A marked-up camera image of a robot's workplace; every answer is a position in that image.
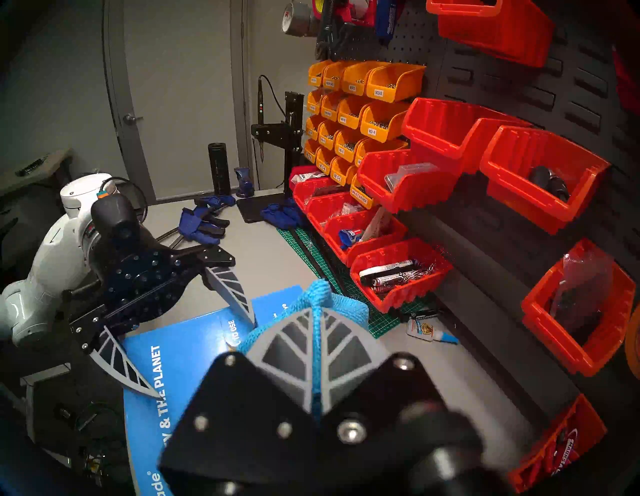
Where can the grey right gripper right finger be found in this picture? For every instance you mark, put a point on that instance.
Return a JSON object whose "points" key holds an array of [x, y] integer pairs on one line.
{"points": [[350, 360]]}

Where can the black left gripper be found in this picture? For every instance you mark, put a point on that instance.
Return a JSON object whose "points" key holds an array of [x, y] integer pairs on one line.
{"points": [[145, 285]]}

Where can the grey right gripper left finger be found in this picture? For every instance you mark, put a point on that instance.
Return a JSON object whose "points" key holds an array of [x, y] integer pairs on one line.
{"points": [[280, 360]]}

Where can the blue shop towels box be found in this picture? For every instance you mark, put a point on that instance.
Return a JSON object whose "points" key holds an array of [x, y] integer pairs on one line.
{"points": [[190, 350]]}

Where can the blue microfiber shop towel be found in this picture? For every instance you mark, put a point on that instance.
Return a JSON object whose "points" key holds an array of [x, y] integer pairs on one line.
{"points": [[345, 307]]}

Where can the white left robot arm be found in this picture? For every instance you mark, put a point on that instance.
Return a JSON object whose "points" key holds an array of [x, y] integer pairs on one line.
{"points": [[45, 270]]}

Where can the white glue bottle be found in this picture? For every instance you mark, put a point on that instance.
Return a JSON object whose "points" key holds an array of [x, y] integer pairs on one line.
{"points": [[422, 330]]}

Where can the black marker pen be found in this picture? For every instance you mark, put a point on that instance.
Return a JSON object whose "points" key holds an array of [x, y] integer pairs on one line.
{"points": [[420, 315]]}

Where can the red plastic parts bin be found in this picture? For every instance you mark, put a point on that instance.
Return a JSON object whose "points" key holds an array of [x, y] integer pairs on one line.
{"points": [[335, 240], [316, 215], [292, 185], [410, 295], [302, 195]]}

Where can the blue black bar clamp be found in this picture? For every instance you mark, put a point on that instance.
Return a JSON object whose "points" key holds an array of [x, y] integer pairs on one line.
{"points": [[195, 227], [215, 201]]}

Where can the green cutting mat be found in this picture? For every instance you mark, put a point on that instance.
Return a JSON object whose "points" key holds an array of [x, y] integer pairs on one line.
{"points": [[310, 250]]}

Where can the orange small parts bin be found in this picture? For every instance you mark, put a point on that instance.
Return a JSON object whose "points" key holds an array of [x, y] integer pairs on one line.
{"points": [[330, 114], [326, 141], [375, 131], [390, 92], [347, 120], [313, 107], [365, 157], [316, 80], [360, 197], [334, 84], [311, 132], [340, 176], [354, 87], [310, 155], [323, 166], [344, 151]]}

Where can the black cylinder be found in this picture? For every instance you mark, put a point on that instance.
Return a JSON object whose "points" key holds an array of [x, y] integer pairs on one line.
{"points": [[219, 170]]}

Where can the red plastic storage bin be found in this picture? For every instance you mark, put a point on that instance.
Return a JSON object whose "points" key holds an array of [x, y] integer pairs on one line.
{"points": [[500, 40], [440, 135], [415, 195], [627, 75], [550, 340], [525, 205]]}

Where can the red bin with red markers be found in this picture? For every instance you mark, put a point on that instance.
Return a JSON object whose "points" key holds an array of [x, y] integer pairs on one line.
{"points": [[575, 425]]}

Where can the black metal stand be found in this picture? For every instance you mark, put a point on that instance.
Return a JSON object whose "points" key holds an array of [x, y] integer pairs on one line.
{"points": [[294, 125]]}

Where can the black soldering iron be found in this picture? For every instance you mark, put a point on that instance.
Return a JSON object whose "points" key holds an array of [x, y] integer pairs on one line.
{"points": [[260, 100]]}

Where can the clear plastic parts bag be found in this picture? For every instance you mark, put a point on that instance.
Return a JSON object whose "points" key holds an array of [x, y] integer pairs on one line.
{"points": [[582, 285]]}

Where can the grey door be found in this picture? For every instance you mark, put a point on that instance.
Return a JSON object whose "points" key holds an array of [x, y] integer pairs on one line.
{"points": [[175, 75]]}

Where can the orange tape roll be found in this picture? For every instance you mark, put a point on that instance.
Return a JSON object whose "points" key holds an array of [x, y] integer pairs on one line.
{"points": [[634, 345]]}

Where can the black pegboard panel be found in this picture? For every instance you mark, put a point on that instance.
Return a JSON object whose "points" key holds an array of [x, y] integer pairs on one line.
{"points": [[575, 110]]}

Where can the red white hanging tool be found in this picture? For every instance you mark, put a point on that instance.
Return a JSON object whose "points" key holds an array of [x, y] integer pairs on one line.
{"points": [[355, 12]]}

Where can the red yellow tape roll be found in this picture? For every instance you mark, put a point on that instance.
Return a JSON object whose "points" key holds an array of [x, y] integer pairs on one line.
{"points": [[320, 6]]}

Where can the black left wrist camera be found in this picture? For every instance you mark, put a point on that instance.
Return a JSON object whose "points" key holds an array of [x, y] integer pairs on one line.
{"points": [[115, 220]]}

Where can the grey duct tape roll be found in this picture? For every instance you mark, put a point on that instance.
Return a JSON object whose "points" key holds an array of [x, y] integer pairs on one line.
{"points": [[300, 20]]}

